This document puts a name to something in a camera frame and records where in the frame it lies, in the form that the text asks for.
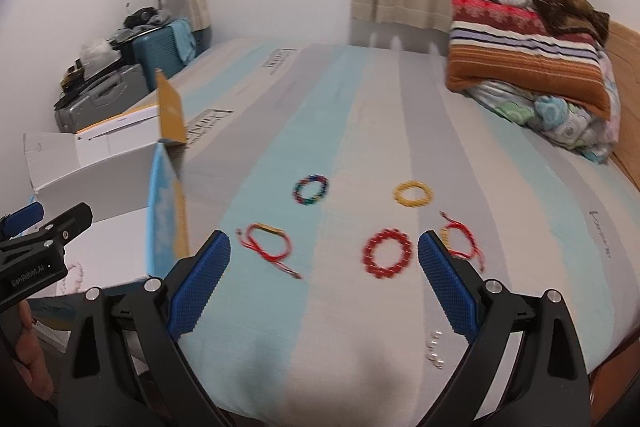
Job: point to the white cardboard box orange flaps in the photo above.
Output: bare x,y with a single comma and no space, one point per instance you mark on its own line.
100,172

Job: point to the light blue cloth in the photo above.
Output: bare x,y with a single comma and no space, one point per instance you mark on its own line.
184,39

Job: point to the wooden headboard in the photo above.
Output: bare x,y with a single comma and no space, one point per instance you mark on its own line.
627,97

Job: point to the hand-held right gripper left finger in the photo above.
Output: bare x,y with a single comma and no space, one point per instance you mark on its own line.
200,279

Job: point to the grey suitcase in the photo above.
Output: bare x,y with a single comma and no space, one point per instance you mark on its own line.
105,94

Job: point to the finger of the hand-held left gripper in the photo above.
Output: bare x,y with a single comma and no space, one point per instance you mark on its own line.
67,227
22,215

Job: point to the teal suitcase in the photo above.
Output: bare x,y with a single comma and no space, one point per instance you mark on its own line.
160,52

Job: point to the white plastic bag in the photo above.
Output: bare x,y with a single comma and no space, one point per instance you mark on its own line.
100,52

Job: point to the black bag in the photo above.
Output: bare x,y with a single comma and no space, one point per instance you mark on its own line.
145,17

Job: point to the person's left hand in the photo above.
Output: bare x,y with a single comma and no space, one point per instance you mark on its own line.
31,352

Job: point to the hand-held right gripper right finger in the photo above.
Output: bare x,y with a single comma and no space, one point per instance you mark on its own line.
447,287

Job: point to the striped folded blanket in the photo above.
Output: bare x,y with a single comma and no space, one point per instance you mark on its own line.
525,57

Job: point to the floral quilt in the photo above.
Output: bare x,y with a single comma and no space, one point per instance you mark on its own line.
560,117

